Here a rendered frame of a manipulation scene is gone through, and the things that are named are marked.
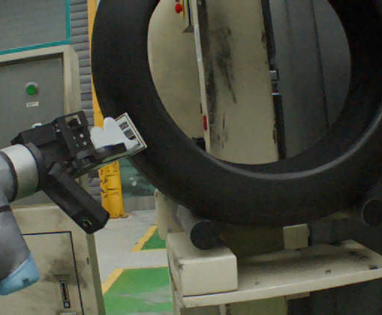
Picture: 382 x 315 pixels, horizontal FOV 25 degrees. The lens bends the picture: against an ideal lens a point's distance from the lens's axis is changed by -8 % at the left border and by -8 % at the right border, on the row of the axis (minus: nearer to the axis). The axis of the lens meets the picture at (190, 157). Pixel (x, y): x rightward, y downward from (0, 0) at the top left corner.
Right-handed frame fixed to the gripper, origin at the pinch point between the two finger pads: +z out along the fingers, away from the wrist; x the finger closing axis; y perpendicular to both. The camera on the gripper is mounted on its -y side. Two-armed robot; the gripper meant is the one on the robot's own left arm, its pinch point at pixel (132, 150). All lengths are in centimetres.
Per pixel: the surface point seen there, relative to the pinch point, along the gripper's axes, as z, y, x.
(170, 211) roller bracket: 24.8, -8.4, 25.7
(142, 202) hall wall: 586, 66, 698
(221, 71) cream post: 38.7, 11.6, 12.3
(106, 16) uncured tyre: 2.2, 21.0, -4.3
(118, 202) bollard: 532, 71, 669
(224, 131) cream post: 36.8, 1.0, 16.3
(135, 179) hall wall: 588, 92, 694
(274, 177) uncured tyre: 14.0, -12.3, -10.8
